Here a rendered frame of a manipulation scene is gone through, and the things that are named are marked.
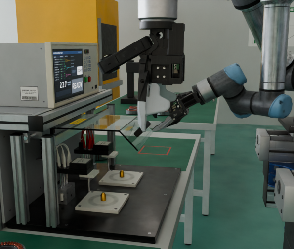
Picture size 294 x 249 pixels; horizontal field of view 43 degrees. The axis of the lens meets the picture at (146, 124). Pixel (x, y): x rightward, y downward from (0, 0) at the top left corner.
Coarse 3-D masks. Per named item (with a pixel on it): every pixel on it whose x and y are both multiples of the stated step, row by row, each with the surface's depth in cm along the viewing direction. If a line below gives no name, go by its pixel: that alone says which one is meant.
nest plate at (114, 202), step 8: (96, 192) 138; (104, 192) 138; (112, 192) 138; (88, 200) 131; (96, 200) 131; (112, 200) 131; (120, 200) 131; (80, 208) 126; (88, 208) 125; (96, 208) 124; (104, 208) 124; (112, 208) 124; (120, 208) 125
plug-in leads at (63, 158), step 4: (60, 144) 128; (64, 144) 131; (56, 148) 129; (68, 148) 132; (68, 152) 130; (64, 156) 128; (68, 156) 130; (64, 160) 128; (68, 160) 130; (60, 164) 130; (64, 164) 128; (68, 164) 131; (64, 168) 129
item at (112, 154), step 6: (96, 144) 151; (102, 144) 151; (108, 144) 151; (78, 150) 152; (84, 150) 152; (90, 150) 151; (96, 150) 151; (102, 150) 151; (108, 150) 150; (84, 156) 153; (90, 156) 158; (102, 156) 151; (108, 156) 151; (114, 156) 151
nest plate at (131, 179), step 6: (108, 174) 157; (114, 174) 157; (126, 174) 157; (132, 174) 157; (138, 174) 157; (102, 180) 150; (108, 180) 150; (114, 180) 150; (120, 180) 150; (126, 180) 150; (132, 180) 150; (138, 180) 151; (126, 186) 147; (132, 186) 146
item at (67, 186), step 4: (68, 184) 134; (72, 184) 135; (60, 188) 131; (64, 188) 131; (68, 188) 131; (72, 188) 135; (60, 192) 130; (64, 192) 130; (68, 192) 131; (72, 192) 135; (64, 196) 130; (68, 196) 131; (72, 196) 135; (64, 200) 130; (68, 200) 132
